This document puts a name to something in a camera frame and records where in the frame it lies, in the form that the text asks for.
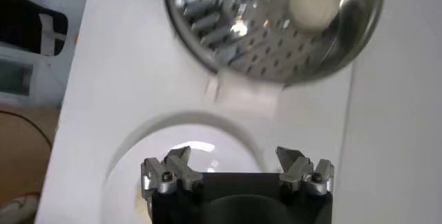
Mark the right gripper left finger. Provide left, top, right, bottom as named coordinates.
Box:
left=140, top=145, right=204, bottom=200

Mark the stainless steel steamer basket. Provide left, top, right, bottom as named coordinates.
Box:
left=162, top=0, right=387, bottom=112

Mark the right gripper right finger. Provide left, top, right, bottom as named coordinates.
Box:
left=275, top=146, right=336, bottom=196

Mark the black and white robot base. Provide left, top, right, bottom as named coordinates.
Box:
left=0, top=0, right=91, bottom=107

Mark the white round plate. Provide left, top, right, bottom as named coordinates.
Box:
left=100, top=121, right=267, bottom=224

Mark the white steamed baozi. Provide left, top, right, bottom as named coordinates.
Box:
left=289, top=0, right=342, bottom=33

